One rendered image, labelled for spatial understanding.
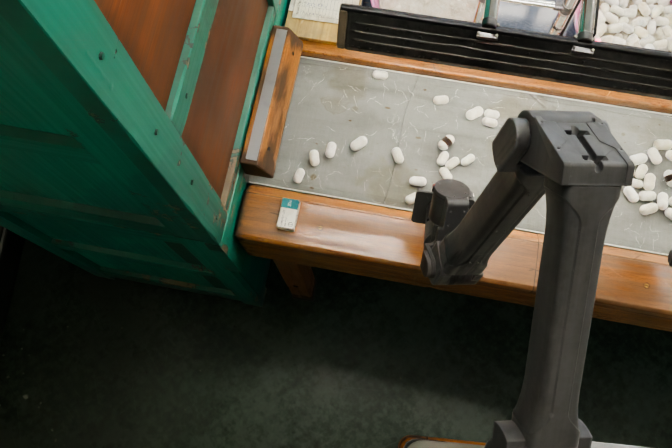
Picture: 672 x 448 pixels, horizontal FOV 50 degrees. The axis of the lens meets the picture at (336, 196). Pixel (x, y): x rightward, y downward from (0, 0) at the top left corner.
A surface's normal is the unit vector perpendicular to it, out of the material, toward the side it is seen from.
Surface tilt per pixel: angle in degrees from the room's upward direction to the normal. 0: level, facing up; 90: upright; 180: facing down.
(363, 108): 0
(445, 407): 0
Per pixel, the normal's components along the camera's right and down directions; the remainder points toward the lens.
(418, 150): -0.03, -0.29
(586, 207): 0.15, 0.29
